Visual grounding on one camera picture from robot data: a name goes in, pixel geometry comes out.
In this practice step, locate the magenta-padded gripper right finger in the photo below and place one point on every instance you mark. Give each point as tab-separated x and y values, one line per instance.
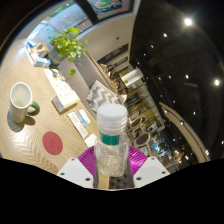
150	170

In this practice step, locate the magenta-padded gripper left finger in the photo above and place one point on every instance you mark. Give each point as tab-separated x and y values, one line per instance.
76	171

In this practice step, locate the clear white-capped water bottle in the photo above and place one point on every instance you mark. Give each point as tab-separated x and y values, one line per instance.
111	150

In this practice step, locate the flat round red coaster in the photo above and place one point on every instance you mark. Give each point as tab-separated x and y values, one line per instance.
52	143

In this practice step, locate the white tissue box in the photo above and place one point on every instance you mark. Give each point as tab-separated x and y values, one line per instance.
65	101

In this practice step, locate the grey white chevron pillow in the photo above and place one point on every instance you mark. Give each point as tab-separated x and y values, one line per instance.
101	96

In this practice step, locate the white round pillar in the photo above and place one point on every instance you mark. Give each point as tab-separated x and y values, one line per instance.
132	77

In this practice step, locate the grey upholstered bench sofa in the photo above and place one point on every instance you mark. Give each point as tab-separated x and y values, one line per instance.
81	76

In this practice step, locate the group of ceiling spotlights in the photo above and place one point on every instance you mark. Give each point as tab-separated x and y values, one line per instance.
186	80

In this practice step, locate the small blue white box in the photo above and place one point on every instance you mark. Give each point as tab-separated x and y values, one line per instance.
42	62

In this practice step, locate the green potted plant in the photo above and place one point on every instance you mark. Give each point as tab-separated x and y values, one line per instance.
68	43

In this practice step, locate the small blue white packet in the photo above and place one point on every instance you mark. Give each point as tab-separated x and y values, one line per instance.
32	44

